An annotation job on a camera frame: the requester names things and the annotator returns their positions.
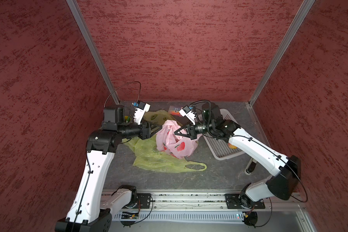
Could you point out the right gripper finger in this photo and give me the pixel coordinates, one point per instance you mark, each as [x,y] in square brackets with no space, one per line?
[182,136]
[184,130]

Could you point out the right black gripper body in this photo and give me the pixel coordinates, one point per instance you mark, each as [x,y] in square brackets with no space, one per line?
[196,129]

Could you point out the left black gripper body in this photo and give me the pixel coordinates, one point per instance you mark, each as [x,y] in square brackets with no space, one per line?
[130,129]

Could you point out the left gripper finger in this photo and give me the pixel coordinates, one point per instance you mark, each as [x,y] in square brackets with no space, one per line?
[154,125]
[154,131]

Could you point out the pink plastic bag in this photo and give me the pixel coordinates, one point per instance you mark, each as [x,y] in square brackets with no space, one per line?
[167,142]

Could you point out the green plastic bag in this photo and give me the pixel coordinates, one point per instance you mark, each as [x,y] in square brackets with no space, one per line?
[149,158]

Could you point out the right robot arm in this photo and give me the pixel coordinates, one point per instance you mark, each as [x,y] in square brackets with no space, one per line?
[205,117]

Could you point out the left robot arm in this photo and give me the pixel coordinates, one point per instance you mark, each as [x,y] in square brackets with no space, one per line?
[86,213]

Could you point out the orange yellow peach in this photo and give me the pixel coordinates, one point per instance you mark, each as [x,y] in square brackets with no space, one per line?
[232,146]

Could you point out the crayon box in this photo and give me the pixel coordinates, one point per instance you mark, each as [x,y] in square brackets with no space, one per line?
[175,111]

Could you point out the white plastic basket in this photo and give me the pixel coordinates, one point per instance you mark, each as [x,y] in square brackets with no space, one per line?
[220,149]

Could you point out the black white marker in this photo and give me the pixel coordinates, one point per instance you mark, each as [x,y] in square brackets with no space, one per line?
[250,166]

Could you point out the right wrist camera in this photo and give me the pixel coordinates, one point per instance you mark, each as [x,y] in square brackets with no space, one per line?
[188,113]

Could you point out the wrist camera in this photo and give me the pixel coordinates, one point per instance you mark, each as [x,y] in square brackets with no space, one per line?
[140,109]
[188,113]

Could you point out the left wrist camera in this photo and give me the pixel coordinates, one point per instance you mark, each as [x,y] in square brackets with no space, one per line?
[140,109]

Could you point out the aluminium front rail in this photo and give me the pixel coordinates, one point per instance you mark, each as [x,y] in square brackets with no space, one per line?
[209,200]

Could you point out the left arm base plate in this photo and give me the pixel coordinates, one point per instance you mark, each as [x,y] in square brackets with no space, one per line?
[140,201]

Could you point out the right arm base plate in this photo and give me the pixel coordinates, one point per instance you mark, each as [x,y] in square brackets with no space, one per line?
[235,201]

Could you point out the left aluminium corner post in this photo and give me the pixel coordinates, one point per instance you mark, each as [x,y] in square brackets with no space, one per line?
[77,15]

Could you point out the aluminium corner post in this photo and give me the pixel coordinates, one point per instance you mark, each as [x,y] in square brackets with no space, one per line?
[287,39]
[77,15]

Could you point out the right aluminium corner post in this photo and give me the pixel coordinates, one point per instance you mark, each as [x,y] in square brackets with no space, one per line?
[287,39]

